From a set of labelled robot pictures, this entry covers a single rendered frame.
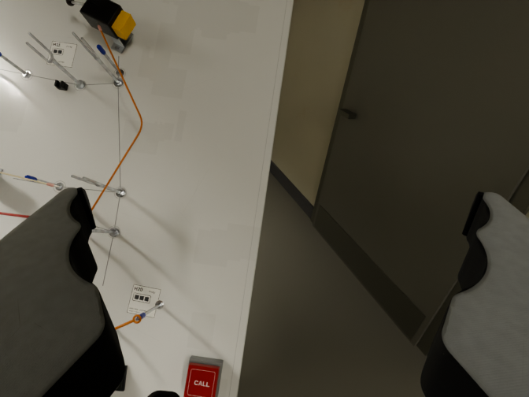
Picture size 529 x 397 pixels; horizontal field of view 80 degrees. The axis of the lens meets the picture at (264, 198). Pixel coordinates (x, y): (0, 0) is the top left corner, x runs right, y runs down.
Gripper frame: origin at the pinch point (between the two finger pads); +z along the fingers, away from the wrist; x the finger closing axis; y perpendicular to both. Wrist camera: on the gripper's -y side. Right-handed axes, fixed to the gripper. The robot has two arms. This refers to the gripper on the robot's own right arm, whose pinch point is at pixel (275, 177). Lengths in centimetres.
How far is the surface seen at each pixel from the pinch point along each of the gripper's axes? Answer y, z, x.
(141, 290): 37, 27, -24
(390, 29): 10, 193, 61
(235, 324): 42.4, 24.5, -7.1
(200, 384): 46, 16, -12
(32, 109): 11, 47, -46
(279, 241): 159, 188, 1
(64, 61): 4, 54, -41
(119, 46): 2, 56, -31
